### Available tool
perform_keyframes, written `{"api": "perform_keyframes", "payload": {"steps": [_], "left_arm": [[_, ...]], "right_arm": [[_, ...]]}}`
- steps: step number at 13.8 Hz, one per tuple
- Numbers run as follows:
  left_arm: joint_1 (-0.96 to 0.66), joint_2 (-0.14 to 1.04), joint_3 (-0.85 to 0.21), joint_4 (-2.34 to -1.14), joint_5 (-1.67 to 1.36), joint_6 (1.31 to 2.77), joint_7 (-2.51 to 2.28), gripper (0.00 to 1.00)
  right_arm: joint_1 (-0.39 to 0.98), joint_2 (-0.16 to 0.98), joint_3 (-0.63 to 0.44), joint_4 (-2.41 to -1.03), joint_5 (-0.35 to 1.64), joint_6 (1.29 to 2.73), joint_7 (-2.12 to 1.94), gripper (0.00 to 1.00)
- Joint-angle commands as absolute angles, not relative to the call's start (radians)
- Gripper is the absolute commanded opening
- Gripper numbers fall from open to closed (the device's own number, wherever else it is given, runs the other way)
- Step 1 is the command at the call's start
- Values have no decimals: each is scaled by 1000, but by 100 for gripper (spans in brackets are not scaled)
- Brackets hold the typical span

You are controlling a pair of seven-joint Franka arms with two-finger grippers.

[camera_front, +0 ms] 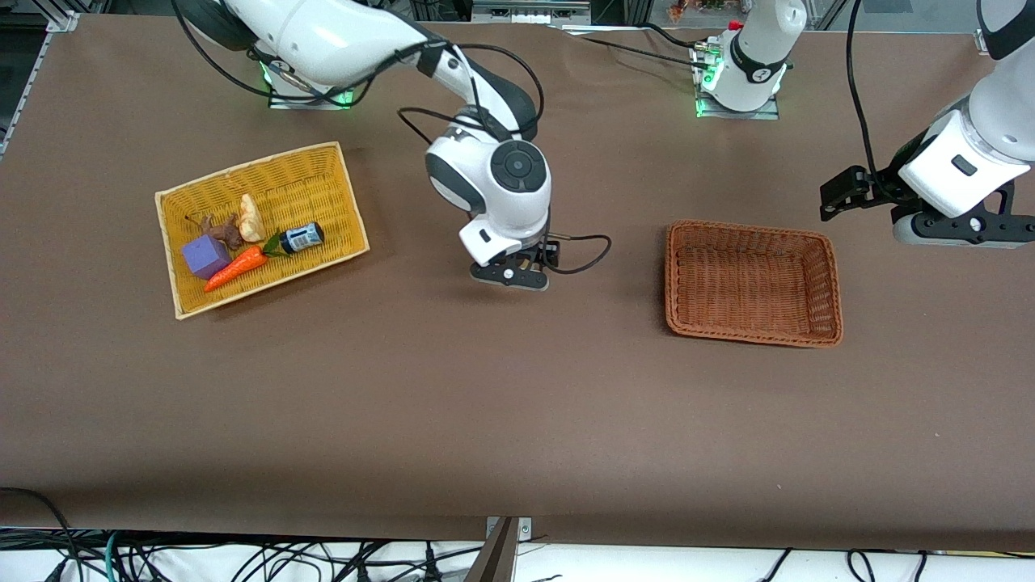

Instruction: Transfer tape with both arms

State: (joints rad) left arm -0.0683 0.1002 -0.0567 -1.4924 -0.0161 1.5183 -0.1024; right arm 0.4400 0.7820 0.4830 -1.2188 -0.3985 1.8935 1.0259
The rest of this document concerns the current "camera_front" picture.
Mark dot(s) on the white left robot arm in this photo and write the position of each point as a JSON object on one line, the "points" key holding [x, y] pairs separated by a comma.
{"points": [[760, 56]]}

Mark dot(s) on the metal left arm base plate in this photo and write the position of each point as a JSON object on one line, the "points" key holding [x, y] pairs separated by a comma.
{"points": [[772, 111]]}

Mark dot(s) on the metal table edge bracket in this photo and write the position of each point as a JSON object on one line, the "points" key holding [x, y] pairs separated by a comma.
{"points": [[525, 529]]}

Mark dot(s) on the small blue-labelled bottle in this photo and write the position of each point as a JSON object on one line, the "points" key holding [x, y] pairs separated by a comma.
{"points": [[302, 238]]}

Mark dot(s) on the dark brown root toy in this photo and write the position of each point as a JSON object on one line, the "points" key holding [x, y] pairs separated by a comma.
{"points": [[226, 233]]}

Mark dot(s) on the purple cube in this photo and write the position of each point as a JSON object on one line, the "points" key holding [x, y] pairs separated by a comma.
{"points": [[205, 256]]}

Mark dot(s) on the yellow wicker basket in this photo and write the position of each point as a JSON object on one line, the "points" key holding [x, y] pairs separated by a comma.
{"points": [[323, 202]]}

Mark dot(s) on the brown wicker basket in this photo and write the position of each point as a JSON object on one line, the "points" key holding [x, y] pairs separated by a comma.
{"points": [[752, 283]]}

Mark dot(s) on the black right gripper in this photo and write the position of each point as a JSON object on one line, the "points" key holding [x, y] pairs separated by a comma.
{"points": [[540, 255]]}

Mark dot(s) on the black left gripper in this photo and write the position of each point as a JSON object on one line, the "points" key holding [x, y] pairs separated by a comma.
{"points": [[883, 185]]}

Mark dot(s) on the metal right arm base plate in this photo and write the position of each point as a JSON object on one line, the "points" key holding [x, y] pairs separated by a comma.
{"points": [[344, 99]]}

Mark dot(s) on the dark grey metal strut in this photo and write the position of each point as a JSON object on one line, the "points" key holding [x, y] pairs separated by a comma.
{"points": [[495, 558]]}

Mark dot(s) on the pale yellow root toy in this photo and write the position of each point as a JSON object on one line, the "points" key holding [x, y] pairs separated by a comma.
{"points": [[251, 220]]}

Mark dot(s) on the orange toy carrot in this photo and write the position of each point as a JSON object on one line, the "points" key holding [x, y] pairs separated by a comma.
{"points": [[238, 267]]}

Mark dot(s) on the grey metal device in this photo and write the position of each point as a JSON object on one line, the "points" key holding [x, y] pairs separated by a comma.
{"points": [[530, 10]]}

